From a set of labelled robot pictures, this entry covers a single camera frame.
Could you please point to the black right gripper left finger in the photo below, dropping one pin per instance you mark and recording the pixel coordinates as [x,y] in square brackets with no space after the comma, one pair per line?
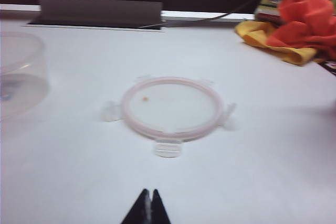
[140,211]

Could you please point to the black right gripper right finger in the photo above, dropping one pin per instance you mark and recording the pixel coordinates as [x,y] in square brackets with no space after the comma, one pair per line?
[158,211]

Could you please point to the clear lid with pink seal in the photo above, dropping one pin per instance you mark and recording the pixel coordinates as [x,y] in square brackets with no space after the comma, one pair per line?
[170,108]

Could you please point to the round clear plastic box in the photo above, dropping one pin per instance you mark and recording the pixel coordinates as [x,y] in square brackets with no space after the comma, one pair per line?
[23,77]

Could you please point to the yellow cloth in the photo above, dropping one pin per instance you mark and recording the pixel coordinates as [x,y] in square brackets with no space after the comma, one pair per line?
[257,33]

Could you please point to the black red printed packet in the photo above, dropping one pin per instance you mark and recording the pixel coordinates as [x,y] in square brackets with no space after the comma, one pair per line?
[330,68]

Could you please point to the orange-red cloth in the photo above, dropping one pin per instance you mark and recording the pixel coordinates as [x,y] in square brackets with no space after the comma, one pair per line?
[304,19]

